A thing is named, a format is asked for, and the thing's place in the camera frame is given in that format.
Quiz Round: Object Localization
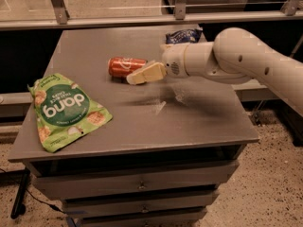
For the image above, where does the blue kettle chips bag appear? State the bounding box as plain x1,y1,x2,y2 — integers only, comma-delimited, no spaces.
166,28,203,44

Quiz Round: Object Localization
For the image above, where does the middle grey drawer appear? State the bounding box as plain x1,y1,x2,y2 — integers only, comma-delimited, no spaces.
63,190,219,218

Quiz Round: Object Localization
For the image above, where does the grey drawer cabinet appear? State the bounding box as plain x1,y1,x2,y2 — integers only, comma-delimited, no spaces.
8,24,260,227

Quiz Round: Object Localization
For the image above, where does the grey drawer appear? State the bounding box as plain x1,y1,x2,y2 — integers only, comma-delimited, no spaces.
63,190,219,218
33,160,239,200
80,207,206,227

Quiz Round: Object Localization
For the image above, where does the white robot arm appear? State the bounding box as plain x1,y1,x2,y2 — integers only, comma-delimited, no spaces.
127,27,303,115

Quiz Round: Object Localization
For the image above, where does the black floor cable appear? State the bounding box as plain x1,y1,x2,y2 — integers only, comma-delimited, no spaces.
0,167,65,214

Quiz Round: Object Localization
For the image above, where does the black stand leg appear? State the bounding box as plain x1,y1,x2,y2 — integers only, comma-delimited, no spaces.
10,168,30,219

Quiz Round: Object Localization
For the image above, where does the top grey drawer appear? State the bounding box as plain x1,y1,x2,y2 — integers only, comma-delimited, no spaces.
33,160,239,200

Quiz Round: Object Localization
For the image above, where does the bottom grey drawer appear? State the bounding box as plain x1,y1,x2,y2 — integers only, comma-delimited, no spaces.
80,207,206,227

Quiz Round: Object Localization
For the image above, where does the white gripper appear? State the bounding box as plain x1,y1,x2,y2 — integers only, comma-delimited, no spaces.
126,44,188,85

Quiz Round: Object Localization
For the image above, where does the metal railing frame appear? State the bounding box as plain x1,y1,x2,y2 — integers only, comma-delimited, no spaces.
0,0,303,30

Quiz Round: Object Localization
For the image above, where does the green dang chips bag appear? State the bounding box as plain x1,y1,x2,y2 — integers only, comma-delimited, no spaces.
28,73,113,153

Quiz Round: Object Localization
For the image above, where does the red coke can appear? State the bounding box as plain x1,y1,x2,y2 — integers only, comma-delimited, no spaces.
108,57,147,78

